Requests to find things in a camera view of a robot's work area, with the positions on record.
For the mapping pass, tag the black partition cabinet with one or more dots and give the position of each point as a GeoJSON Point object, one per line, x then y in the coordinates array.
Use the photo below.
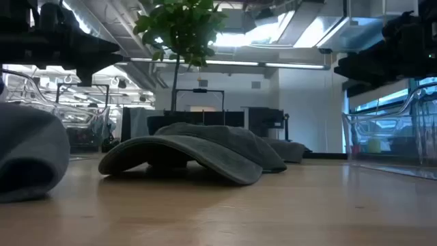
{"type": "Point", "coordinates": [218, 118]}

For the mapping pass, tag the grey wall plate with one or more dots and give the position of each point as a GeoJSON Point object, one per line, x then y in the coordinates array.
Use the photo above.
{"type": "Point", "coordinates": [256, 85]}
{"type": "Point", "coordinates": [203, 83]}

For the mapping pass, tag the green potted plant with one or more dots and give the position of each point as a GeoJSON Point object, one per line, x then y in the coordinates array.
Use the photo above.
{"type": "Point", "coordinates": [184, 30]}

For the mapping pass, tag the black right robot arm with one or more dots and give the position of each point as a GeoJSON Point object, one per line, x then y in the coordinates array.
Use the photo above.
{"type": "Point", "coordinates": [421, 51]}

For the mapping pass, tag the hanging ceiling light panel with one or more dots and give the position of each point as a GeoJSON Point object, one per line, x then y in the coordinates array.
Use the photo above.
{"type": "Point", "coordinates": [351, 34]}

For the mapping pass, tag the silver ventilation duct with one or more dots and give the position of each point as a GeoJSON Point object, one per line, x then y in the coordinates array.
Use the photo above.
{"type": "Point", "coordinates": [112, 27]}

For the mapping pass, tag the grey covered cabinet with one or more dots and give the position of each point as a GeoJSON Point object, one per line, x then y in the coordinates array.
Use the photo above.
{"type": "Point", "coordinates": [143, 123]}

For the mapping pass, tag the black equipment rack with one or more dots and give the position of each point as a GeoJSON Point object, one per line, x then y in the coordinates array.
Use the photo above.
{"type": "Point", "coordinates": [264, 119]}

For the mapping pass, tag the green cup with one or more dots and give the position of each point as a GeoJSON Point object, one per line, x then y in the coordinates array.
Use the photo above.
{"type": "Point", "coordinates": [374, 146]}

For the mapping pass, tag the black gantry frame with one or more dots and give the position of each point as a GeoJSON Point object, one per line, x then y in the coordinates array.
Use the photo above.
{"type": "Point", "coordinates": [199, 91]}

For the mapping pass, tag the grey hat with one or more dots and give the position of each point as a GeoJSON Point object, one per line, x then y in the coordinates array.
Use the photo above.
{"type": "Point", "coordinates": [30, 143]}

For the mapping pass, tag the long ceiling tube light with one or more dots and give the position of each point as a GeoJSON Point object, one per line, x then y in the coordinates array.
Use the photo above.
{"type": "Point", "coordinates": [239, 63]}

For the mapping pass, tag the faded green cap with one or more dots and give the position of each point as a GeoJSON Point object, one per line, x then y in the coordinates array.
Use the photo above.
{"type": "Point", "coordinates": [218, 143]}
{"type": "Point", "coordinates": [290, 150]}

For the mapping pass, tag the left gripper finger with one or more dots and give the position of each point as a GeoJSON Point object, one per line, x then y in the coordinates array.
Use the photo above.
{"type": "Point", "coordinates": [107, 48]}
{"type": "Point", "coordinates": [111, 60]}

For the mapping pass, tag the pink container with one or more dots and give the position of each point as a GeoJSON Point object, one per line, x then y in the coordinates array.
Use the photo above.
{"type": "Point", "coordinates": [356, 150]}

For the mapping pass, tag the black post stand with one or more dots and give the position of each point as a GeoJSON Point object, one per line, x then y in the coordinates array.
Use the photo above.
{"type": "Point", "coordinates": [286, 126]}

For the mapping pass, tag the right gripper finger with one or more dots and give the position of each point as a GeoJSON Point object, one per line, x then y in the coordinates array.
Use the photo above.
{"type": "Point", "coordinates": [355, 76]}
{"type": "Point", "coordinates": [358, 61]}

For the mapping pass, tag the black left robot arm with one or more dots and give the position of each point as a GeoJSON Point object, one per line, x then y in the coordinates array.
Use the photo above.
{"type": "Point", "coordinates": [30, 48]}

